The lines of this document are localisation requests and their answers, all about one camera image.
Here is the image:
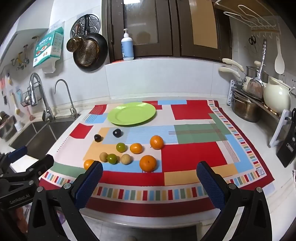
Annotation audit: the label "metal skimmer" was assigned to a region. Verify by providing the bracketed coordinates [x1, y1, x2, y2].
[246, 39, 267, 99]

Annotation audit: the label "white wall socket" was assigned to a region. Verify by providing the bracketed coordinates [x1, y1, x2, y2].
[284, 74, 296, 88]

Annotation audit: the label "white blue pump bottle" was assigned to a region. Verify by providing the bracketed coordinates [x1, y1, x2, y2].
[121, 28, 134, 61]

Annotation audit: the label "brass ladle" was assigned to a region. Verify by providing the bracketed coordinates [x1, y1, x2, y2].
[67, 23, 84, 53]

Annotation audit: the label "chrome pull-out faucet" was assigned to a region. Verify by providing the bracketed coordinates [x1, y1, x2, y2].
[29, 72, 56, 122]

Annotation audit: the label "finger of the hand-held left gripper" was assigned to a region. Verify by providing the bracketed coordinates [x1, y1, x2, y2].
[0, 146, 28, 173]
[0, 154, 55, 189]

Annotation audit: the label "cream handled saucepan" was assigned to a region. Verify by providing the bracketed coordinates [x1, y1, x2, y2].
[222, 58, 250, 92]
[218, 67, 245, 93]

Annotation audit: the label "wire faucet basket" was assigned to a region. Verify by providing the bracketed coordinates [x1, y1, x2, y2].
[20, 86, 43, 107]

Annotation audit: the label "colourful patchwork tablecloth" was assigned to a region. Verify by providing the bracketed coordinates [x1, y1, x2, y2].
[38, 100, 275, 211]

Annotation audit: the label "white rice spoon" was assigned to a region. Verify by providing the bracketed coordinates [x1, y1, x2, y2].
[274, 38, 285, 75]

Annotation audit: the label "dark brown window frame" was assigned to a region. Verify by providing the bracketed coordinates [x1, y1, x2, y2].
[102, 0, 233, 63]

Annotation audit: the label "white dish brush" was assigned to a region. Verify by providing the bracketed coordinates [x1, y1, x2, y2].
[11, 93, 23, 117]

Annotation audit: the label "large steel pot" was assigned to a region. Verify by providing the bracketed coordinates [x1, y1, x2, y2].
[231, 94, 263, 123]

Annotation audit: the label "green plate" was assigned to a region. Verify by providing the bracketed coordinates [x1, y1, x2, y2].
[107, 102, 156, 127]

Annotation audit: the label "steel sink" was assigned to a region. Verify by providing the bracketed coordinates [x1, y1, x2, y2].
[9, 119, 77, 154]

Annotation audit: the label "cream kettle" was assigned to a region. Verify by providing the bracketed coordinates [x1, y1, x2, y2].
[263, 77, 292, 115]

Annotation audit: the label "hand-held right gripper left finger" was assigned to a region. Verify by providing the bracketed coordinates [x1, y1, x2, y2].
[27, 161, 104, 241]

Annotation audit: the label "metal steamer plate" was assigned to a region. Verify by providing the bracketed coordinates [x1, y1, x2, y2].
[70, 13, 102, 39]

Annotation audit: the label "white dish rack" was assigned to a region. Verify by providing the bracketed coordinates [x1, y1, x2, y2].
[228, 79, 296, 147]

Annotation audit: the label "black scissors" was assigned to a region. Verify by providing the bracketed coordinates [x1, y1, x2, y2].
[248, 35, 257, 53]

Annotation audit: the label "black frying pan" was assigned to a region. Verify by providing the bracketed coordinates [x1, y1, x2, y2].
[73, 14, 109, 72]

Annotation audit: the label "black flat appliance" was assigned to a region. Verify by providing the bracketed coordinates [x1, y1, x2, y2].
[276, 120, 296, 168]

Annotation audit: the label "pink spatula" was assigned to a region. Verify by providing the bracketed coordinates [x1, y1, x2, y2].
[26, 105, 36, 121]

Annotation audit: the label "slim gooseneck faucet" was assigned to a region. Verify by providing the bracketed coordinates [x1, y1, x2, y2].
[54, 79, 80, 120]

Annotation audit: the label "white wire wall rack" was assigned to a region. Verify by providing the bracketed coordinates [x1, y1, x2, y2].
[223, 5, 280, 39]

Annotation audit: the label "steel lidded pot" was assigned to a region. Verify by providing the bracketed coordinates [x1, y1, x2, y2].
[245, 61, 270, 82]

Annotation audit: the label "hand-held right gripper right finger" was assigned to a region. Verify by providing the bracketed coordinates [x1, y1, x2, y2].
[196, 161, 273, 241]

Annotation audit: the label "teal cardboard box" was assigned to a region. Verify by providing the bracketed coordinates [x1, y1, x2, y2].
[32, 27, 64, 67]

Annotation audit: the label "large orange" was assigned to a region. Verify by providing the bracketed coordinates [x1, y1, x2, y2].
[139, 155, 157, 172]
[150, 135, 164, 150]

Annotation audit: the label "brass wall taps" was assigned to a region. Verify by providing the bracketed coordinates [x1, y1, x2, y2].
[10, 44, 30, 71]

